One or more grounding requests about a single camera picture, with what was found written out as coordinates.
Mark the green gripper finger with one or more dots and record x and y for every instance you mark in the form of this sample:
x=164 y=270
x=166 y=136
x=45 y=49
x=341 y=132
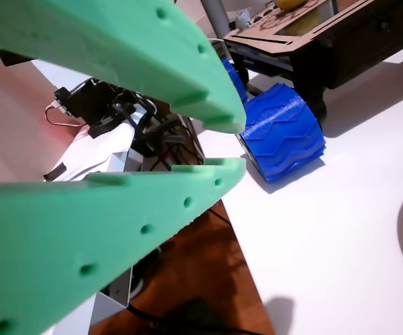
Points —
x=118 y=42
x=65 y=237

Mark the yellow lemon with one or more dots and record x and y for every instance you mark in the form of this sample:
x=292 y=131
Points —
x=292 y=3

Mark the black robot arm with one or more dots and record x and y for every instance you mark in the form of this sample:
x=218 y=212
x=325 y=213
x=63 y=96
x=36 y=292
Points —
x=90 y=101

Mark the grey metal pole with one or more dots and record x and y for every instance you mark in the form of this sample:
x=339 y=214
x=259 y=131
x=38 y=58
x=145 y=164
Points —
x=215 y=17

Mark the blue rover wheel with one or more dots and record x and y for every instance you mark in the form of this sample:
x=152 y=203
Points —
x=281 y=132
x=236 y=80

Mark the wooden microrover chassis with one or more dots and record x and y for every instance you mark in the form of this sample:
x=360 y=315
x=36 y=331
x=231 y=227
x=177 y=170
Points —
x=344 y=52

